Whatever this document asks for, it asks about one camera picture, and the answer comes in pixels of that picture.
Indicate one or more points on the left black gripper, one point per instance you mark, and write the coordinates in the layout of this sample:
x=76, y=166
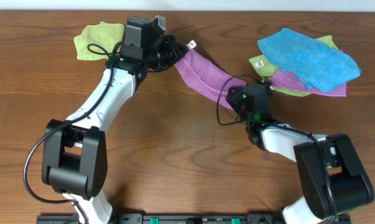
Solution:
x=170, y=50

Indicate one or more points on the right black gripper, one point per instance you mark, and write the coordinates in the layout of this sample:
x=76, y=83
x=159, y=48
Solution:
x=234, y=95

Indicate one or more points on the purple microfiber cloth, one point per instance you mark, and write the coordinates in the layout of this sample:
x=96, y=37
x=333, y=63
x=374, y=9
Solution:
x=205, y=77

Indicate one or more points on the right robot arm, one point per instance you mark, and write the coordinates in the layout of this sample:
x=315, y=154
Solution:
x=332, y=176

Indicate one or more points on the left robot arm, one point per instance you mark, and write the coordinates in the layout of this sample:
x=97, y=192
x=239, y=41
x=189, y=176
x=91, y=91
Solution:
x=75, y=162

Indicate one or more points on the green cloth with label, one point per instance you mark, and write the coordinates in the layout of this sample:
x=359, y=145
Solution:
x=263, y=67

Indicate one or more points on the folded light green cloth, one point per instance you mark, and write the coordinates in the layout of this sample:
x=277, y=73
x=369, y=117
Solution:
x=104, y=34

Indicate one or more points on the blue microfiber cloth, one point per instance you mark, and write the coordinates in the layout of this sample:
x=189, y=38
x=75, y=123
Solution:
x=314, y=61

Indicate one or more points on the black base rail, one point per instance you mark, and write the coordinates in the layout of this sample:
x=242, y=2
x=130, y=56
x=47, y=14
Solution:
x=137, y=218

